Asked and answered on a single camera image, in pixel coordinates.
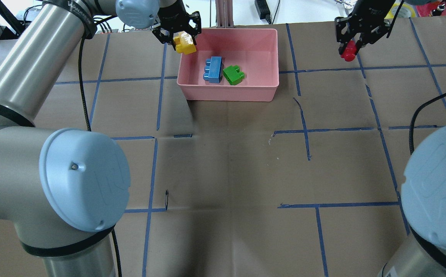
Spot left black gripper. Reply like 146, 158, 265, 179
151, 11, 202, 45

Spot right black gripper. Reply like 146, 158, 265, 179
335, 0, 394, 55

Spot red toy block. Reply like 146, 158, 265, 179
340, 40, 357, 62

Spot yellow toy block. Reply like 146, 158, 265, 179
173, 31, 197, 55

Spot blue toy block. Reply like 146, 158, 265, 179
203, 56, 223, 84

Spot green toy block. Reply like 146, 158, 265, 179
223, 65, 246, 86

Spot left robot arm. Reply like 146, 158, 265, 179
0, 0, 202, 277

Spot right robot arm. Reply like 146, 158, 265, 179
335, 0, 446, 277

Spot pink plastic box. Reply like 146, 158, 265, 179
177, 28, 279, 102

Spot yellow tape roll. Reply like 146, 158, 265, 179
385, 2, 417, 19

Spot red plastic tray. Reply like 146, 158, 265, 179
411, 0, 446, 17

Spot black power adapter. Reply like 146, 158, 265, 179
254, 0, 271, 23

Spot aluminium frame post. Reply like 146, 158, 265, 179
215, 0, 234, 28

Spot black braided cable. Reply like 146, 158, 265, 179
409, 83, 446, 156

